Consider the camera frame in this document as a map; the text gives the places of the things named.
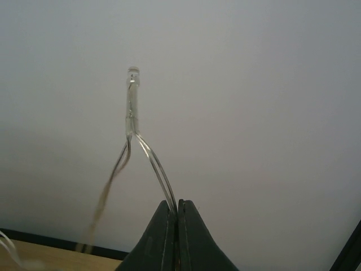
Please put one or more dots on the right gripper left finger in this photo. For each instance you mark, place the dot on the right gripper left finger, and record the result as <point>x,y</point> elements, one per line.
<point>155,249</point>

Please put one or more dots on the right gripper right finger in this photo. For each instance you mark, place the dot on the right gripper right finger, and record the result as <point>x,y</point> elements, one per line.
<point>197,249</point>

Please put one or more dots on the clear string lights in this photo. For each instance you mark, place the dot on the clear string lights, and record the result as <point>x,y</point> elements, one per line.
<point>92,185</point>

